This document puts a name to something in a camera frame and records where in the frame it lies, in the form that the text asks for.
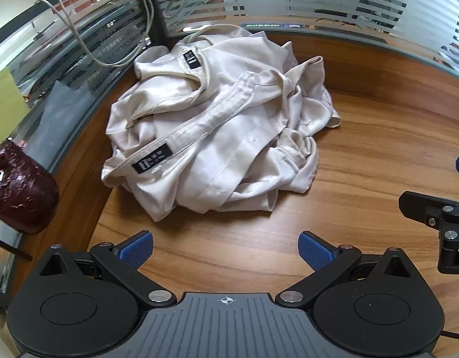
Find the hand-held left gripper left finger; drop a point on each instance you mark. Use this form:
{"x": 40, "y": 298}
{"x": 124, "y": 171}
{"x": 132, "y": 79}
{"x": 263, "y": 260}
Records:
{"x": 138, "y": 250}

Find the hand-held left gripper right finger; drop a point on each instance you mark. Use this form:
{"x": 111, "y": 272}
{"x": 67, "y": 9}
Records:
{"x": 315, "y": 253}

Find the striped glass desk partition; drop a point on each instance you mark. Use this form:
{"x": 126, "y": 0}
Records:
{"x": 326, "y": 0}

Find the blue label strip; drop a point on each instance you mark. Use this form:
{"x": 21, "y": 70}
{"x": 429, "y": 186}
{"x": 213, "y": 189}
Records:
{"x": 270, "y": 25}

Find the black partition post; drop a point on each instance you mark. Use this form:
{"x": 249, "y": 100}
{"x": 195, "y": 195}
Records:
{"x": 156, "y": 15}

